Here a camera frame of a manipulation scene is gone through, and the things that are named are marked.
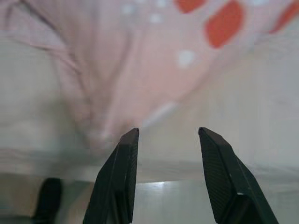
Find robot left leg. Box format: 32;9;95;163
31;177;64;220

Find pink pillow with orange squares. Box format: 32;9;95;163
0;0;299;143

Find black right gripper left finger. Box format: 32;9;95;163
83;127;140;224

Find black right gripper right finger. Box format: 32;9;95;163
198;126;280;224

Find mattress with white sheet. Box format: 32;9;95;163
0;30;299;182

